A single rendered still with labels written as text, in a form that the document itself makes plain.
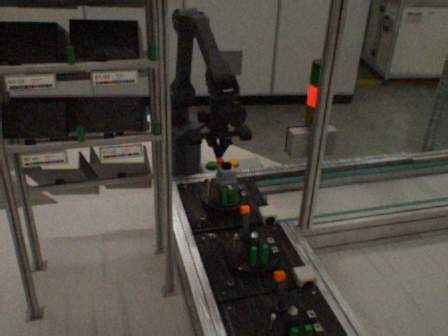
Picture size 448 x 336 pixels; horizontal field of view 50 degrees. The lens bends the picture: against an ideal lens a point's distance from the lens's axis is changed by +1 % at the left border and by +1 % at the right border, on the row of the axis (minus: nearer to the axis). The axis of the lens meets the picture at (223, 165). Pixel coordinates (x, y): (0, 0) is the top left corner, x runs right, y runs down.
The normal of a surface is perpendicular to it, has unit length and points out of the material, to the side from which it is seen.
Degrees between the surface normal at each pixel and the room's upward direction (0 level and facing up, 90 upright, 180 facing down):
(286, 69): 90
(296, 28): 90
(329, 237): 90
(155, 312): 0
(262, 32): 90
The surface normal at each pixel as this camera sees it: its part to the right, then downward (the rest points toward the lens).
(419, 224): 0.26, 0.49
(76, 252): 0.04, -0.87
